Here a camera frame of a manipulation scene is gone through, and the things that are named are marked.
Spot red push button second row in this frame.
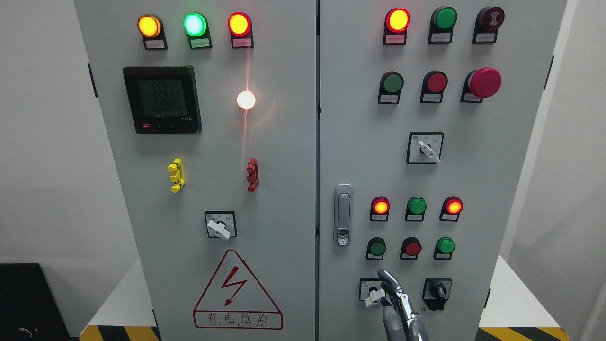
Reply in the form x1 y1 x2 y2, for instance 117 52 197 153
419 71 448 104

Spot silver door handle lock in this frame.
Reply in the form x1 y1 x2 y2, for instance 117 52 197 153
333 184 353 247

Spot green push button top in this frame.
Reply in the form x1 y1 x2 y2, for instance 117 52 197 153
428 7 457 45

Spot yellow indicator light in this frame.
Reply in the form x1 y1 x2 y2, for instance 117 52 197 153
138 13 168 50

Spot red emergency stop button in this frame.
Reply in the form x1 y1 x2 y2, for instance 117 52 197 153
460 67 502 104

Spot left white rotary switch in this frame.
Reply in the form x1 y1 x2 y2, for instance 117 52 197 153
204 211 238 241

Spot dark green button lower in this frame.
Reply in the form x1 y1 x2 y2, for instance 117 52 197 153
366 237 387 260

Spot red lit light top right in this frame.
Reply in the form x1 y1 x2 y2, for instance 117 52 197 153
383 7 410 45

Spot black digital power meter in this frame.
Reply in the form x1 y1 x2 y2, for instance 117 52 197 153
123 65 202 134

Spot white indicator light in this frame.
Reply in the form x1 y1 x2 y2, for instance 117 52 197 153
236 90 256 110

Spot grey right cabinet door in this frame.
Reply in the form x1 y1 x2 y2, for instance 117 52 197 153
318 0 567 341

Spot bright green button lower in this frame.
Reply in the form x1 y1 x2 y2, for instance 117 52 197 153
433 237 456 260

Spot white rotary switch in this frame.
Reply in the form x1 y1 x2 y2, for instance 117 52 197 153
359 277 385 308
204 211 238 241

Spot red terminal connector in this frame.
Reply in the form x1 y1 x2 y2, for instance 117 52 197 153
245 158 259 193

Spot red lit indicator light left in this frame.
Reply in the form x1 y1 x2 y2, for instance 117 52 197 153
228 11 254 48

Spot red lit light lower left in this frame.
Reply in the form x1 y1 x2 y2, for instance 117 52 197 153
369 196 390 222

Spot green lit indicator light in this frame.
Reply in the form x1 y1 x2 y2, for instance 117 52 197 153
183 12 213 49

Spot grey left cabinet door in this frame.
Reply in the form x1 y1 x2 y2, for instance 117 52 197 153
74 0 317 341

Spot lower white rotary switch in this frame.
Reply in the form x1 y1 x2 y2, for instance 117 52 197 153
359 277 385 308

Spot green push button second row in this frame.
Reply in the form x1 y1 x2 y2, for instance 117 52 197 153
377 71 404 105

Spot yellow terminal connector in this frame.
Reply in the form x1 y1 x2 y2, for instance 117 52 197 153
167 158 185 193

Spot white lever selector switch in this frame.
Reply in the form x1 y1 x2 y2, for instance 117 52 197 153
406 132 445 164

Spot red electric warning sticker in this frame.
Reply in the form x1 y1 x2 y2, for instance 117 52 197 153
193 250 282 330

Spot black knob selector switch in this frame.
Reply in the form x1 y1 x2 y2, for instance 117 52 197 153
422 277 452 311

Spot red lit light lower right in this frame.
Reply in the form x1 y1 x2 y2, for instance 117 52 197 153
439 196 463 222

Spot black box lower left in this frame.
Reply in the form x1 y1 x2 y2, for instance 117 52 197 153
0 263 70 341

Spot green indicator light lower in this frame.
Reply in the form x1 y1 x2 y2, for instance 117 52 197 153
405 196 427 222

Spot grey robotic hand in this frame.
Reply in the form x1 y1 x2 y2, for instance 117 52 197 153
377 268 431 341

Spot red button lower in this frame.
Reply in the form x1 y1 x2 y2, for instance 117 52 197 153
400 237 422 260

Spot white platform hazard stripes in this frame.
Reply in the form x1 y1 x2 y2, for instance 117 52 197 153
80 257 569 341

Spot grey cabinet door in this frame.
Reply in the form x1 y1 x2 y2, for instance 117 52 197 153
318 0 567 341
74 0 317 341

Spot dark red buzzer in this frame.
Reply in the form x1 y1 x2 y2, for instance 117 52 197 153
472 6 505 44

